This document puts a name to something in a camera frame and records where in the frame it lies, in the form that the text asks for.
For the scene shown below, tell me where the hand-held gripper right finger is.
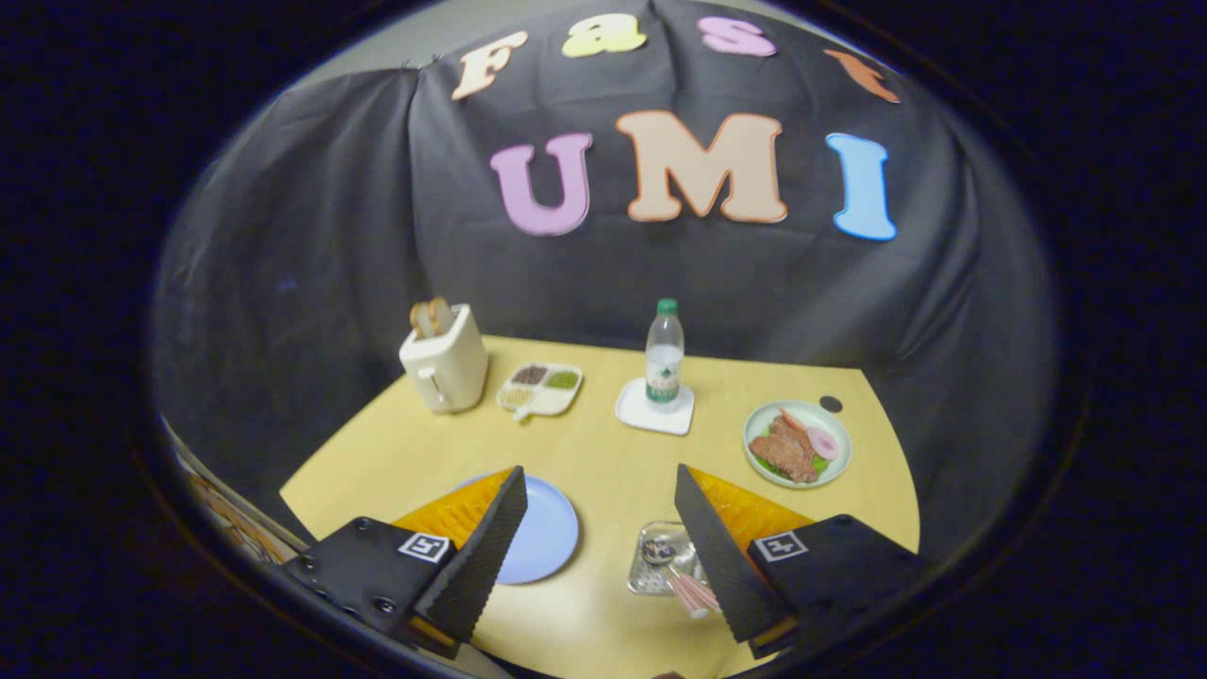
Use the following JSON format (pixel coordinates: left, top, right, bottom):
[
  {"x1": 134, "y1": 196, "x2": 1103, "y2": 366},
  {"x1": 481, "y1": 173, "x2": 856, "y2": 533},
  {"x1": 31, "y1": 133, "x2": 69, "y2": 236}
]
[{"x1": 674, "y1": 464, "x2": 930, "y2": 659}]

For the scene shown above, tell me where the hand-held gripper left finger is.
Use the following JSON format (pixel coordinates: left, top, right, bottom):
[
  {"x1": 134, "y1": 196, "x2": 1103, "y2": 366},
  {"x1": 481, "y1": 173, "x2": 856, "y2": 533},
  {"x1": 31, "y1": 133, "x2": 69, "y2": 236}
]
[{"x1": 283, "y1": 465, "x2": 529, "y2": 659}]

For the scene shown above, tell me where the fork with red checked handle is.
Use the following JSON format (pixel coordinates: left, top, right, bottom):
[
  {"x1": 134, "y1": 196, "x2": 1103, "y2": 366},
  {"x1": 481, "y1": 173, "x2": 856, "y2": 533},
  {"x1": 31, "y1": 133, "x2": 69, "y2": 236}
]
[{"x1": 679, "y1": 556, "x2": 723, "y2": 614}]

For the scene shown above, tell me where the spoon with red checked handle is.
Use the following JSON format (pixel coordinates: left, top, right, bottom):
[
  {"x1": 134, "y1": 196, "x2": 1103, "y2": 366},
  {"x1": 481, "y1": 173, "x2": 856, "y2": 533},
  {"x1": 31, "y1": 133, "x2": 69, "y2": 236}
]
[{"x1": 641, "y1": 538, "x2": 708, "y2": 620}]

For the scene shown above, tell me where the blue round plate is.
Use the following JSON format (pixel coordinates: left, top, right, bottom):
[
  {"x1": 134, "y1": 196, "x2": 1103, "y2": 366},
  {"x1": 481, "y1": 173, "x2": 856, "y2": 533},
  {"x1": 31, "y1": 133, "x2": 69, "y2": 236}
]
[{"x1": 455, "y1": 472, "x2": 580, "y2": 586}]

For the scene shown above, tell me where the metal drain basket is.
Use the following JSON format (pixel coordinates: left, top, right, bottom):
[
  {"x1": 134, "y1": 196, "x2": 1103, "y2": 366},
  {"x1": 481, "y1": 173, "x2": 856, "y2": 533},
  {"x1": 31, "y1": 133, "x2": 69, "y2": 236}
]
[{"x1": 627, "y1": 521, "x2": 718, "y2": 597}]

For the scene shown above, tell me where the brown meat slice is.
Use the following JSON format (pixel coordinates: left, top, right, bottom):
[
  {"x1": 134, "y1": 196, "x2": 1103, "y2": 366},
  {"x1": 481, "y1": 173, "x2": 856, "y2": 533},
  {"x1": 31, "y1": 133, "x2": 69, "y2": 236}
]
[{"x1": 750, "y1": 415, "x2": 819, "y2": 484}]

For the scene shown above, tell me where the pale green plate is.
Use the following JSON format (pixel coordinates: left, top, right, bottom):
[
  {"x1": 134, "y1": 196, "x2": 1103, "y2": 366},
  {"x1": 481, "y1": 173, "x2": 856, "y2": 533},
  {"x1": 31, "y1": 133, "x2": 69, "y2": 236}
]
[{"x1": 742, "y1": 400, "x2": 853, "y2": 489}]

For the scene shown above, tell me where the white square coaster tray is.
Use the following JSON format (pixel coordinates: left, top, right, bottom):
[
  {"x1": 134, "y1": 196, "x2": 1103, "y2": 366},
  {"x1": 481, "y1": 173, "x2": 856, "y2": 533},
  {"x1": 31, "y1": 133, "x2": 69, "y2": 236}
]
[{"x1": 615, "y1": 377, "x2": 696, "y2": 437}]

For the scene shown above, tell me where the white divided bean tray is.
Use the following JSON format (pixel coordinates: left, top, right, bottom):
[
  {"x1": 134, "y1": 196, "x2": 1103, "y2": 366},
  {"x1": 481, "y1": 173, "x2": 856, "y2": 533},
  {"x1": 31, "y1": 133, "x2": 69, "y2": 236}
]
[{"x1": 496, "y1": 362, "x2": 585, "y2": 422}]

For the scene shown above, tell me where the white toaster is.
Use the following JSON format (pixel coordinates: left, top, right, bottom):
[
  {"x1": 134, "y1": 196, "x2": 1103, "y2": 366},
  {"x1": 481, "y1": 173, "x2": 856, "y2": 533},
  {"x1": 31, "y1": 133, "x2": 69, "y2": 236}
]
[{"x1": 399, "y1": 304, "x2": 489, "y2": 415}]

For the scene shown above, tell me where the clear plastic water bottle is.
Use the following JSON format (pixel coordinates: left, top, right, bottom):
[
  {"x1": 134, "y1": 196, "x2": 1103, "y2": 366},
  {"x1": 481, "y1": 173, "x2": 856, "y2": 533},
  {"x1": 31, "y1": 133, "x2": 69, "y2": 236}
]
[{"x1": 645, "y1": 298, "x2": 686, "y2": 414}]

